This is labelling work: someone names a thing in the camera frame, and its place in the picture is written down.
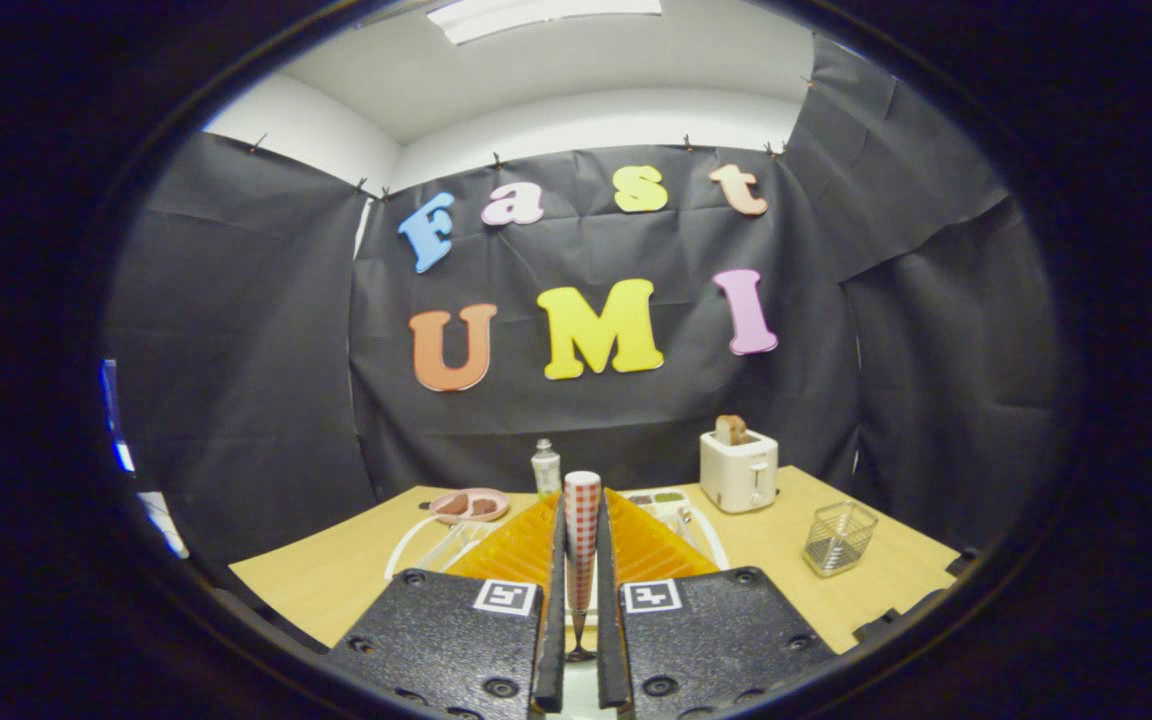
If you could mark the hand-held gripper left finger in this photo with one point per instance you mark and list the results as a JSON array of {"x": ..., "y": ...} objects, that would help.
[{"x": 436, "y": 640}]

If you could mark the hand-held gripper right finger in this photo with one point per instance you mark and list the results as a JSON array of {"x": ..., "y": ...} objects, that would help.
[{"x": 726, "y": 640}]

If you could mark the clear basket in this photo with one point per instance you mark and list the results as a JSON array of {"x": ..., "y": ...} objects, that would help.
[{"x": 836, "y": 545}]

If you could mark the pink plate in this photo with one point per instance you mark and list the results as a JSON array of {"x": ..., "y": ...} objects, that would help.
[{"x": 471, "y": 520}]

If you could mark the brown meat piece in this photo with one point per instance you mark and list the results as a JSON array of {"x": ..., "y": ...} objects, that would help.
[
  {"x": 484, "y": 506},
  {"x": 453, "y": 505}
]

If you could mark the white divided snack tray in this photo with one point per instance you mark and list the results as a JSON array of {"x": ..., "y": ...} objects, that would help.
[{"x": 673, "y": 497}]

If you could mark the white toaster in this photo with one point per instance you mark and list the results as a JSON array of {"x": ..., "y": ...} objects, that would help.
[{"x": 736, "y": 475}]

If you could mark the clear bottle with green liquid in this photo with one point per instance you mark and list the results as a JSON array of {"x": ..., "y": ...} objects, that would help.
[{"x": 546, "y": 470}]

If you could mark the brown bread slice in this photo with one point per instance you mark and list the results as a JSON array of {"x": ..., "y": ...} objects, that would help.
[{"x": 732, "y": 430}]

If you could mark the black backdrop cloth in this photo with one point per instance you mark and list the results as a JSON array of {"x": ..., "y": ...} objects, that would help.
[{"x": 636, "y": 420}]

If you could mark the white paper sheet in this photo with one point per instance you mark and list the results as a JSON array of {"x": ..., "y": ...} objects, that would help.
[{"x": 164, "y": 522}]

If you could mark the ceiling light panel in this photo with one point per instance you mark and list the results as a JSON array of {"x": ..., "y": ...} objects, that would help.
[{"x": 546, "y": 15}]

